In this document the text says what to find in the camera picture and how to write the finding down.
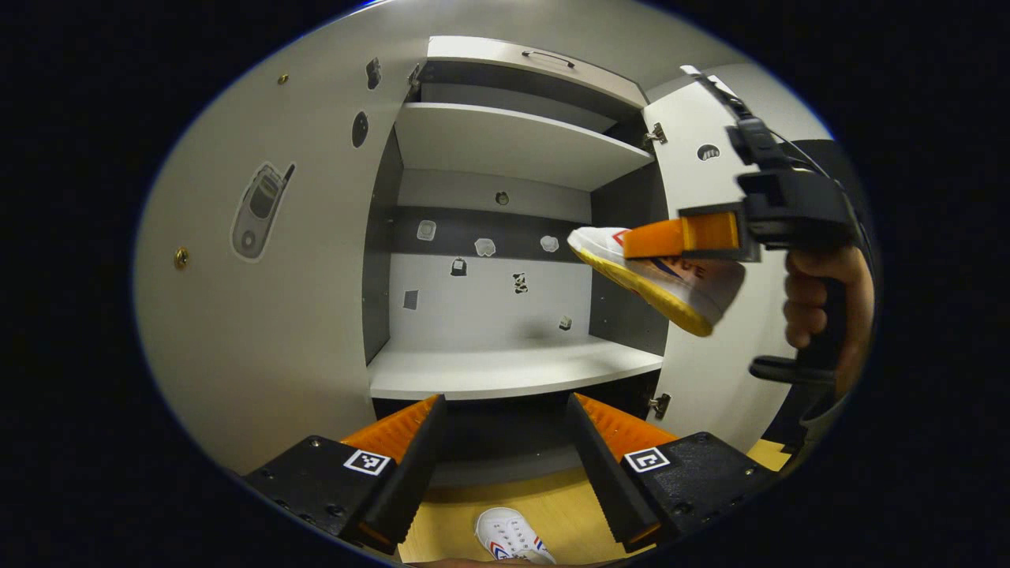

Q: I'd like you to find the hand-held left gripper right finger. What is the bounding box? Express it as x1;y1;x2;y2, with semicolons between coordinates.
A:
565;393;778;555

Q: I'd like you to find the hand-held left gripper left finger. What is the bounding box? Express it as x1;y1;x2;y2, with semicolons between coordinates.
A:
241;394;448;555

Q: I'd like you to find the white shoe with stripes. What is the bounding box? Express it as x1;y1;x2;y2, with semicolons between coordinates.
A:
474;507;557;565
567;226;746;338

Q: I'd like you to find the white cabinet door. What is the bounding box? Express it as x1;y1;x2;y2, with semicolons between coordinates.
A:
642;75;837;454
134;16;431;474

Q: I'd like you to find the white cabinet shelf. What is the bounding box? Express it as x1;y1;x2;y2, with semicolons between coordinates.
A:
368;335;665;402
393;103;656;192

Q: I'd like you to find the white cabinet drawer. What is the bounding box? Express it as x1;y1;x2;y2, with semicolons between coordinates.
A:
426;35;649;110

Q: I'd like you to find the black backdrop cloth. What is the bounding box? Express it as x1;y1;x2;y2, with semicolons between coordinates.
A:
761;138;881;450

